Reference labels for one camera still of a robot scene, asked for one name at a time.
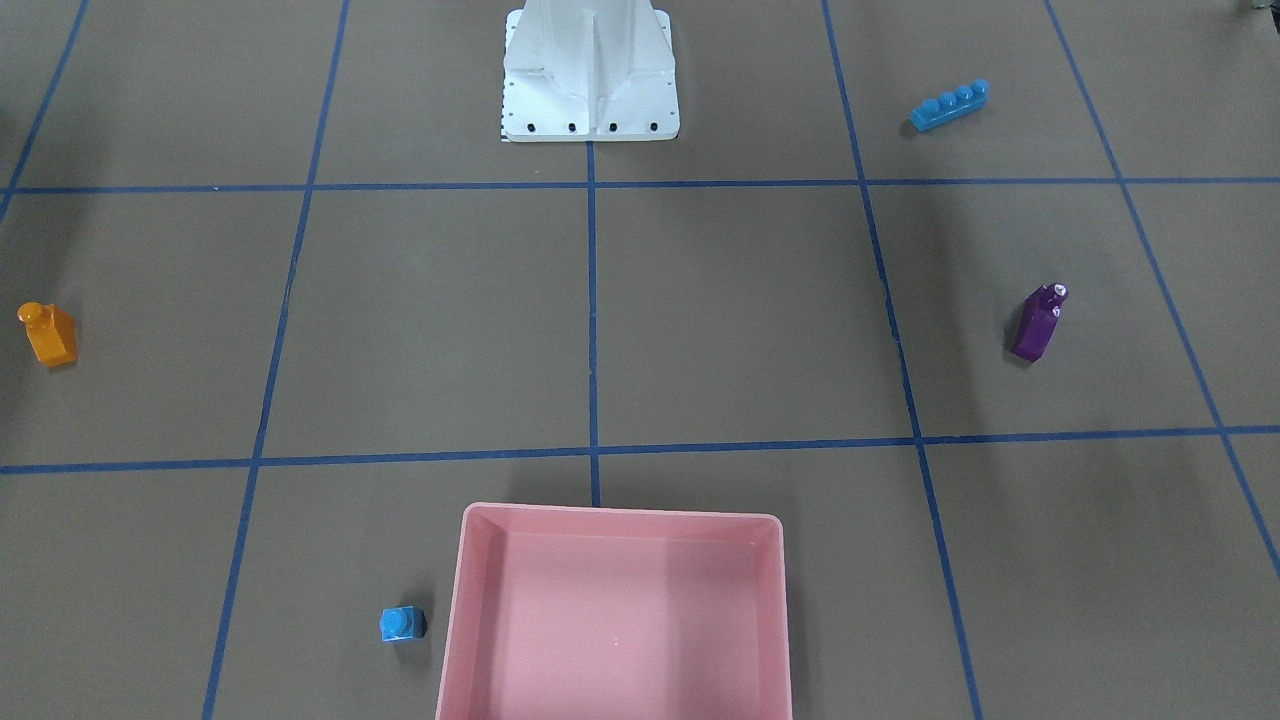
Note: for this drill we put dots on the small blue one-stud block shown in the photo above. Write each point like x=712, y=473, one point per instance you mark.
x=402, y=624

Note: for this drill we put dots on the long blue four-stud block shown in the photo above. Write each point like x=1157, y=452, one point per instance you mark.
x=945, y=108

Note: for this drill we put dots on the purple block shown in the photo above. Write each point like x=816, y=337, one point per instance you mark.
x=1039, y=317

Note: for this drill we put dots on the orange block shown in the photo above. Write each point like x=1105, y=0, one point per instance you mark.
x=51, y=332

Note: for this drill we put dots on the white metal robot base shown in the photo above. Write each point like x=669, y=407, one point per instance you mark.
x=589, y=71

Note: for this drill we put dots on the pink plastic box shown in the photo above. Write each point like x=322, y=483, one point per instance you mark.
x=564, y=612

